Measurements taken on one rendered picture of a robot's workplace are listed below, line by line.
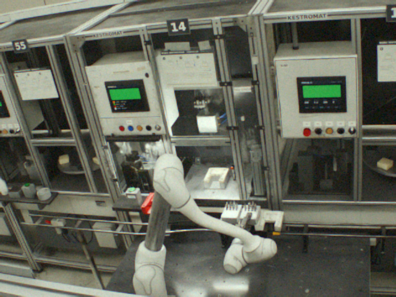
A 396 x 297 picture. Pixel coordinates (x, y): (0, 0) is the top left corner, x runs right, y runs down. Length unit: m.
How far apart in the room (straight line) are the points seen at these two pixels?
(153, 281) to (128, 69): 1.17
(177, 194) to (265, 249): 0.53
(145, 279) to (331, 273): 1.02
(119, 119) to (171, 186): 0.84
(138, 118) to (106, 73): 0.32
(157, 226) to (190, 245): 0.56
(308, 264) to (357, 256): 0.29
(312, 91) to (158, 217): 1.01
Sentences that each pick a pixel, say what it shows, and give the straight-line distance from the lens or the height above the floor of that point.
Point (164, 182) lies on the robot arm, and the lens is 2.11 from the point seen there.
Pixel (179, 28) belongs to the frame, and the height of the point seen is 2.00.
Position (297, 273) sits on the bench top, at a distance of 2.67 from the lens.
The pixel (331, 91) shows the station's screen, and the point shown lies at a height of 1.63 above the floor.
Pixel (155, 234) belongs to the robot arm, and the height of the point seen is 1.07.
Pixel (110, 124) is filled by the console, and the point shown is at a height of 1.45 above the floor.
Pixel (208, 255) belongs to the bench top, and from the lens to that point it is 2.86.
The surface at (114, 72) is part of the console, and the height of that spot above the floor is 1.78.
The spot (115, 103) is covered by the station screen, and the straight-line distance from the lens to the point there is 2.76.
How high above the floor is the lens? 2.57
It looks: 28 degrees down
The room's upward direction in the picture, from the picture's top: 11 degrees counter-clockwise
